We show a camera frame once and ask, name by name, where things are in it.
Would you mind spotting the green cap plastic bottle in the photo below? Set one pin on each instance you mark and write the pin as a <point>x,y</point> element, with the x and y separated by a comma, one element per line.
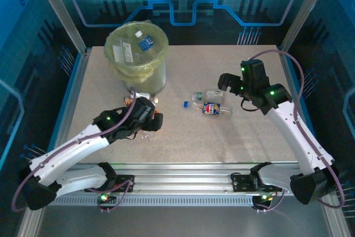
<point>213,95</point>

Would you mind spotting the pepsi label bottle blue cap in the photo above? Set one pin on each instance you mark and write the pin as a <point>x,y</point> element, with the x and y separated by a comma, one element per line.
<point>212,108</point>

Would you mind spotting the clear bottle white label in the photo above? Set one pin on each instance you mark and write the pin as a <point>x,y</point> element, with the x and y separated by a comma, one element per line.
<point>127,49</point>

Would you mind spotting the white cap blue label bottle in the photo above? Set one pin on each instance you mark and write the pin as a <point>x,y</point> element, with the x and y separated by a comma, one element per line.
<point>145,43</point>

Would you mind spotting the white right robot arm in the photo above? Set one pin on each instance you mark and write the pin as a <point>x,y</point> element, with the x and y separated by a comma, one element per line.
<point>291,128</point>

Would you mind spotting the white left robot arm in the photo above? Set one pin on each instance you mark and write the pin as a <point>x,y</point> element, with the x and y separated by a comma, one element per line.
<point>75,142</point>

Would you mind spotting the trash bin with yellow bag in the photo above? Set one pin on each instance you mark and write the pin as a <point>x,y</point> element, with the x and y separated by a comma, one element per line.
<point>133,69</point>

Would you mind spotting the slotted metal strip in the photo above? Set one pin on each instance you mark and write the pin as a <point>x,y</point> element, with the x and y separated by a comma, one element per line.
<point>180,201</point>

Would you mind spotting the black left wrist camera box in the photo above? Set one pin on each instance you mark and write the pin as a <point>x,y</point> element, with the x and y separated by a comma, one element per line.
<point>156,123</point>

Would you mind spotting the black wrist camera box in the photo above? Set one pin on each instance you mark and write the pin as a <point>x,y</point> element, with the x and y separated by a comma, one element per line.
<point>156,123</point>
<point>227,80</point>

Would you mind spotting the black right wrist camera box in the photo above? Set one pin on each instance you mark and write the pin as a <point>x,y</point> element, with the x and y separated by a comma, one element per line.
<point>227,80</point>

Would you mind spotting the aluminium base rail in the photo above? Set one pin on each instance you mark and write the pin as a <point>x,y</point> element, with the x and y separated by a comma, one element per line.
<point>180,181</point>

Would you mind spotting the aluminium frame post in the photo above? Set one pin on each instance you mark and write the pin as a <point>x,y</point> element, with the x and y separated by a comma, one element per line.
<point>61,12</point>
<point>305,6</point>

